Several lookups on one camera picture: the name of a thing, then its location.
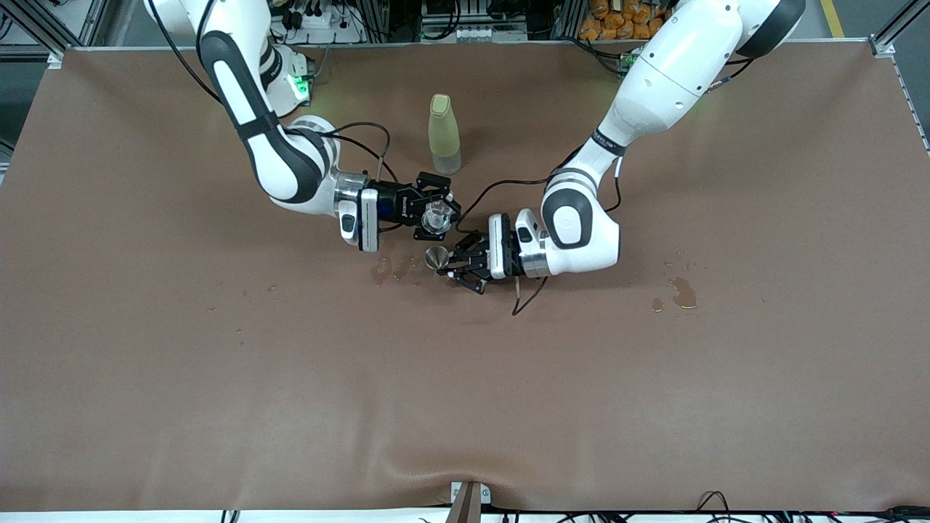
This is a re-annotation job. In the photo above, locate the yellow-green frosted bottle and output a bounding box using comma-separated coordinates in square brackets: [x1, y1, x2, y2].
[428, 93, 463, 176]

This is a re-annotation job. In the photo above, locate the brown table mat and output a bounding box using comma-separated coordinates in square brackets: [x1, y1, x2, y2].
[0, 40, 930, 513]

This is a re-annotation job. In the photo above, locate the white power strip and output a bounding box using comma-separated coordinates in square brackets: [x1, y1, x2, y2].
[285, 6, 344, 30]

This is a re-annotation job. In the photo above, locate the orange snack bag pile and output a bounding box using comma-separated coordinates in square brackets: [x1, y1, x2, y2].
[579, 0, 666, 41]

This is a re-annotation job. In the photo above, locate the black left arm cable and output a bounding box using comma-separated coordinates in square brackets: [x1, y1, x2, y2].
[455, 142, 626, 316]

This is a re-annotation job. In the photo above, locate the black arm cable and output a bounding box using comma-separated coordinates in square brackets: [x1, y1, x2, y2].
[455, 142, 626, 316]
[163, 0, 402, 233]

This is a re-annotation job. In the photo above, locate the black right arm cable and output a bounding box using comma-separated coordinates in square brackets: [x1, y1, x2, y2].
[163, 0, 402, 233]

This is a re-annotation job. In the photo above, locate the grey bracket with post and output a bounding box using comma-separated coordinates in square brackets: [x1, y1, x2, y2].
[445, 481, 493, 523]

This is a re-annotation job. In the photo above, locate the aluminium frame profile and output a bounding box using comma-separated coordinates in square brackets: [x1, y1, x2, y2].
[868, 0, 930, 59]
[0, 0, 110, 70]

